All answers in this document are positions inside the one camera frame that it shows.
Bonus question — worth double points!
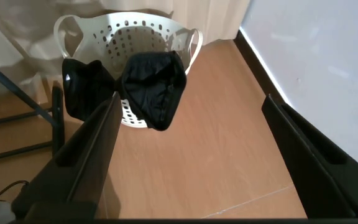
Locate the white laundry basket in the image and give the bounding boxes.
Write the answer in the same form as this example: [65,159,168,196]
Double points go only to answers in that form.
[53,11,204,129]

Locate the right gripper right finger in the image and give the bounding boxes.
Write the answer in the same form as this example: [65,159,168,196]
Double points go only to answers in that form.
[261,94,358,218]

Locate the black garment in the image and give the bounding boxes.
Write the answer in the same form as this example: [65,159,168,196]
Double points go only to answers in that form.
[116,50,188,132]

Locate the black cable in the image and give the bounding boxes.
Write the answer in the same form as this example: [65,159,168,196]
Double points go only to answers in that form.
[0,179,30,205]

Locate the black clothes rack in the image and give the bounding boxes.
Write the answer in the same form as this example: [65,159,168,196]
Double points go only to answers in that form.
[0,54,65,164]

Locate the black shorts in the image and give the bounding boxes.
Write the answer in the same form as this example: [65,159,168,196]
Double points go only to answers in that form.
[62,58,118,122]

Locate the white curtain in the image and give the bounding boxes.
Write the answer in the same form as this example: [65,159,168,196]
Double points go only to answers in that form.
[0,0,251,103]

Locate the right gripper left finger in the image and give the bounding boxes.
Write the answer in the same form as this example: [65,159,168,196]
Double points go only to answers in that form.
[11,91,124,220]

